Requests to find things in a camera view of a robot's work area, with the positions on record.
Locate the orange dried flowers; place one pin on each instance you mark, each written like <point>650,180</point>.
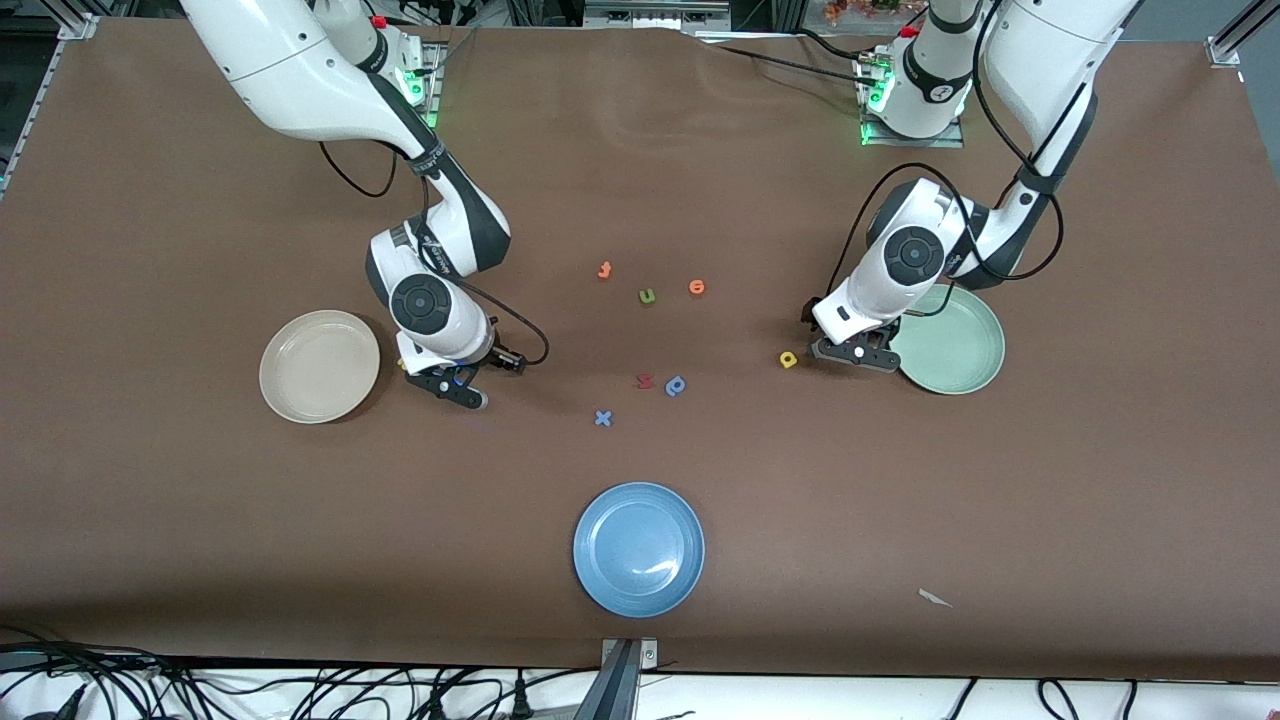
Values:
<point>860,8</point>

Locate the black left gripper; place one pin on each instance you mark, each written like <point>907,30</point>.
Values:
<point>807,312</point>

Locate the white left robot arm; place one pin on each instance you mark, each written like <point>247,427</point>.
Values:
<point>1040,60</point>

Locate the beige brown plate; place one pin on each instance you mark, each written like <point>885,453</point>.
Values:
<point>320,367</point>

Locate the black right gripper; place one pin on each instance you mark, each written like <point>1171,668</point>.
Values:
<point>503,357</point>

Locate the aluminium frame profile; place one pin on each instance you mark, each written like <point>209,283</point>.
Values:
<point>650,15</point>

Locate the brown table cover sheet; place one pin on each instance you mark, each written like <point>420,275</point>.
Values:
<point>900,500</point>

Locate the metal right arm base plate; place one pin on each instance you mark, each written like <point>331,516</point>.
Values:
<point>435,100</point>

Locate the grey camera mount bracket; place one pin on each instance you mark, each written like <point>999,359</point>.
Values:
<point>625,680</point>

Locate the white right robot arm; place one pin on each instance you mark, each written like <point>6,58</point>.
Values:
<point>300,70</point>

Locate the blue plate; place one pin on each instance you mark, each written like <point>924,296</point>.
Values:
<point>638,550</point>

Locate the blue letter p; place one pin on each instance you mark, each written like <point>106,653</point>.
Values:
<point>679,385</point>

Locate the white paper scrap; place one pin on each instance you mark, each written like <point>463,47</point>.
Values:
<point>935,598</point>

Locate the light green plate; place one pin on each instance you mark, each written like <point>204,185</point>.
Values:
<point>960,350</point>

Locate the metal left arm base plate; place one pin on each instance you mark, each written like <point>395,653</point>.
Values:
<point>915,142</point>

